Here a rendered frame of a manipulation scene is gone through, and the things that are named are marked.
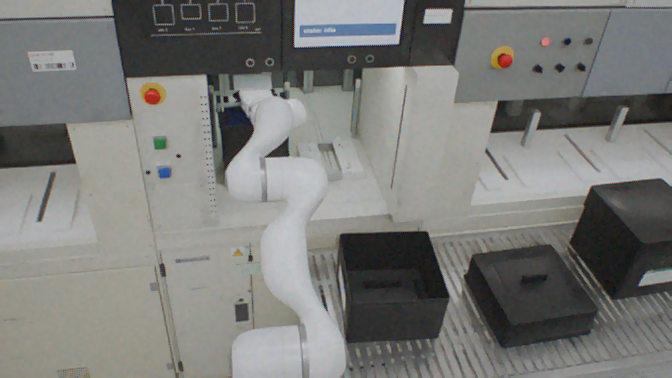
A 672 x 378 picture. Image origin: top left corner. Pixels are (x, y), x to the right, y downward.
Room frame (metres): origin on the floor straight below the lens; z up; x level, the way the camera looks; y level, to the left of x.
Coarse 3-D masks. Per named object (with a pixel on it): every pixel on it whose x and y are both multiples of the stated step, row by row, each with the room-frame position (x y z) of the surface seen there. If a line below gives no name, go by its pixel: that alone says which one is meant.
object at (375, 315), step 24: (360, 240) 1.30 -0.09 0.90; (384, 240) 1.31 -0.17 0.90; (408, 240) 1.32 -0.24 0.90; (360, 264) 1.30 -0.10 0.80; (384, 264) 1.31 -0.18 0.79; (408, 264) 1.32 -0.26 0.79; (432, 264) 1.23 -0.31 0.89; (360, 288) 1.22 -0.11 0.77; (384, 288) 1.23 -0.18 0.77; (408, 288) 1.24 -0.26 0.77; (432, 288) 1.18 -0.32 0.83; (360, 312) 1.02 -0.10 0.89; (384, 312) 1.03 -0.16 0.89; (408, 312) 1.04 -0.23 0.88; (432, 312) 1.05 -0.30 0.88; (360, 336) 1.02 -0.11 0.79; (384, 336) 1.03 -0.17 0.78; (408, 336) 1.04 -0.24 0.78; (432, 336) 1.05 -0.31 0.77
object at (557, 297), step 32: (480, 256) 1.31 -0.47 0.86; (512, 256) 1.32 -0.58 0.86; (544, 256) 1.33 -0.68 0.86; (480, 288) 1.22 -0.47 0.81; (512, 288) 1.18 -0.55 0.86; (544, 288) 1.19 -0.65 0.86; (576, 288) 1.20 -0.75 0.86; (512, 320) 1.06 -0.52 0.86; (544, 320) 1.07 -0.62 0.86; (576, 320) 1.10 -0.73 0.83
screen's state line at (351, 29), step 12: (312, 24) 1.41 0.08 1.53; (324, 24) 1.41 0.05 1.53; (336, 24) 1.42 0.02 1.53; (348, 24) 1.43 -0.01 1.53; (360, 24) 1.44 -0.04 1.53; (372, 24) 1.44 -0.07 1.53; (384, 24) 1.45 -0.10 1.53; (396, 24) 1.46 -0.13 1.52; (300, 36) 1.40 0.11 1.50; (312, 36) 1.41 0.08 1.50; (324, 36) 1.41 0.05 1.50
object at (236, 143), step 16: (240, 80) 1.67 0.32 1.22; (256, 80) 1.68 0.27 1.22; (224, 96) 1.74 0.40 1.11; (224, 112) 1.72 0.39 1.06; (224, 128) 1.54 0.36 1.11; (240, 128) 1.56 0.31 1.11; (224, 144) 1.54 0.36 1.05; (240, 144) 1.56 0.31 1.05; (288, 144) 1.59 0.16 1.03; (224, 160) 1.54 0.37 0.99
